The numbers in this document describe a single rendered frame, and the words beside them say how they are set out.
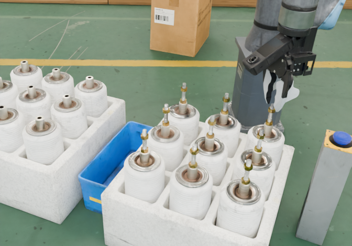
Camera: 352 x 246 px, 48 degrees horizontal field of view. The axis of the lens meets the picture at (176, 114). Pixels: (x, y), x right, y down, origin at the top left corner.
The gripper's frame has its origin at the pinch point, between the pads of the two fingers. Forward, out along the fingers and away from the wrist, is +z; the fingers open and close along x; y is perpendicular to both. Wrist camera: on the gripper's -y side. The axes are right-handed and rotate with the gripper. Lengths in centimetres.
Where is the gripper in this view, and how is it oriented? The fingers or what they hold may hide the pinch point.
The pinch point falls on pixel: (271, 103)
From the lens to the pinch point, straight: 101.4
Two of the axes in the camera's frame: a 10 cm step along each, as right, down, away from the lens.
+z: -0.4, 8.3, 5.5
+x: -3.8, -5.3, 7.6
